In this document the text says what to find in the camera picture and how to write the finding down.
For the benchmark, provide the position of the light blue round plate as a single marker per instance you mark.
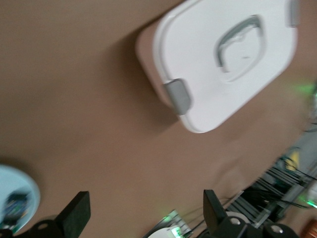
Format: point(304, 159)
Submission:
point(15, 178)

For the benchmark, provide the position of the aluminium frame rack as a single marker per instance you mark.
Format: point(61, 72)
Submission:
point(284, 178)

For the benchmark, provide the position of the green push button switch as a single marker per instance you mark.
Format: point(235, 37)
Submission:
point(15, 205)

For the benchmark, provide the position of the white lidded lunch box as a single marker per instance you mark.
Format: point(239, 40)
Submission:
point(223, 99)

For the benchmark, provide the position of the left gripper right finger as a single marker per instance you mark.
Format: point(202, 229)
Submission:
point(214, 215)

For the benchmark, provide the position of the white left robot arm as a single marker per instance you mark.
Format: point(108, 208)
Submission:
point(163, 232)

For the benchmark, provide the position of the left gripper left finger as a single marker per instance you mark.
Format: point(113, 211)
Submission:
point(74, 215)

